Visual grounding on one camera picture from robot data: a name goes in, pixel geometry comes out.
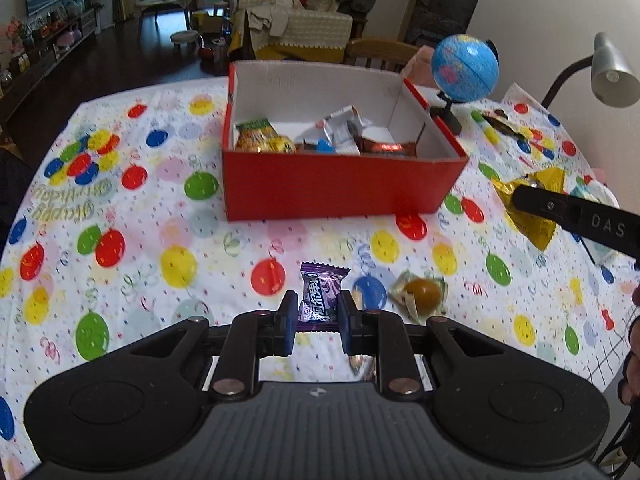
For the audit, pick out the blue cookie packet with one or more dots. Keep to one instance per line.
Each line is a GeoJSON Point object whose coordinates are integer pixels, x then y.
{"type": "Point", "coordinates": [323, 146]}

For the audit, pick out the yellow candy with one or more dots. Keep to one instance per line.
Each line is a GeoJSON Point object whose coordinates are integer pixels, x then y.
{"type": "Point", "coordinates": [538, 231]}

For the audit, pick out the blue desk globe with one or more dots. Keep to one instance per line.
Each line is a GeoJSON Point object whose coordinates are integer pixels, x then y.
{"type": "Point", "coordinates": [465, 69]}

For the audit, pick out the silver desk lamp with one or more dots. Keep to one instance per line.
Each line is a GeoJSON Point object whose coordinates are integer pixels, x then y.
{"type": "Point", "coordinates": [612, 79]}

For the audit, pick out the brown cake gold label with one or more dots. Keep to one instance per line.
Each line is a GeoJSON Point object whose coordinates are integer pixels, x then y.
{"type": "Point", "coordinates": [363, 367]}

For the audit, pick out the dark wrapper on table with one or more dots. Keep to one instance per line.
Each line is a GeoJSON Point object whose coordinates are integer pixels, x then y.
{"type": "Point", "coordinates": [502, 126]}

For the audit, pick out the small round stool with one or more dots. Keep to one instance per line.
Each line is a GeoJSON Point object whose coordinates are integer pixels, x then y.
{"type": "Point", "coordinates": [189, 39]}

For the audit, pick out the dark brown shiny snack bag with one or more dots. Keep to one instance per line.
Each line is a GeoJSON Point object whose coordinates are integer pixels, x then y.
{"type": "Point", "coordinates": [390, 146]}

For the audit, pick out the purple candy packet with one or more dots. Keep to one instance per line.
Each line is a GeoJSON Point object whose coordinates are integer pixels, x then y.
{"type": "Point", "coordinates": [317, 311]}

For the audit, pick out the clear egg snack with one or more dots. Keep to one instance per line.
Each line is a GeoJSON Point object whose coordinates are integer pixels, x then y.
{"type": "Point", "coordinates": [419, 295]}

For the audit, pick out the tissue pack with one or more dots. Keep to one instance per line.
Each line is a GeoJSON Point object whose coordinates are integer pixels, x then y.
{"type": "Point", "coordinates": [596, 191]}

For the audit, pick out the red cardboard box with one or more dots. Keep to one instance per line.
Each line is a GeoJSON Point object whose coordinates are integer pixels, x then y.
{"type": "Point", "coordinates": [294, 97]}

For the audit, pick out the sofa with cream cover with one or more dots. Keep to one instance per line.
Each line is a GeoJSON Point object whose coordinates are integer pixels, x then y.
{"type": "Point", "coordinates": [278, 30]}

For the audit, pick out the pink cloth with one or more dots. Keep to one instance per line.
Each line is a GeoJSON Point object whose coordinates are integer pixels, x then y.
{"type": "Point", "coordinates": [419, 68]}

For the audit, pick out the wooden chair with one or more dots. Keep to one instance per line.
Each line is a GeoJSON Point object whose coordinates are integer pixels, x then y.
{"type": "Point", "coordinates": [384, 54]}

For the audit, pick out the person right hand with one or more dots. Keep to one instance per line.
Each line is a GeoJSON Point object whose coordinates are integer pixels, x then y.
{"type": "Point", "coordinates": [628, 389]}

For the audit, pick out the tv cabinet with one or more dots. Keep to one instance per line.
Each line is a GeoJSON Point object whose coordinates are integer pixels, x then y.
{"type": "Point", "coordinates": [23, 76]}

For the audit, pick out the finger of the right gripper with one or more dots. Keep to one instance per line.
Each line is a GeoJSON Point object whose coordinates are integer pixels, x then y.
{"type": "Point", "coordinates": [562, 209]}

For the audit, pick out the coffee table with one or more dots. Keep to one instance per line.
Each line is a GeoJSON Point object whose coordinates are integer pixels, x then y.
{"type": "Point", "coordinates": [154, 7]}

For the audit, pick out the balloon pattern tablecloth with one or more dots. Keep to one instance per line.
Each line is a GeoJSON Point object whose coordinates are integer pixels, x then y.
{"type": "Point", "coordinates": [122, 233]}

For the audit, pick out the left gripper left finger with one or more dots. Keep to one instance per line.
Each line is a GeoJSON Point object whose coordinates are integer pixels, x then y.
{"type": "Point", "coordinates": [251, 337]}

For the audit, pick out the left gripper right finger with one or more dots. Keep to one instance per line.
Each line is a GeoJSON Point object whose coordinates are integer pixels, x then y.
{"type": "Point", "coordinates": [382, 336]}

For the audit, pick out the red yellow rice cracker bag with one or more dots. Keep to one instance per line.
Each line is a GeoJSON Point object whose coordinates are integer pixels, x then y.
{"type": "Point", "coordinates": [259, 142]}

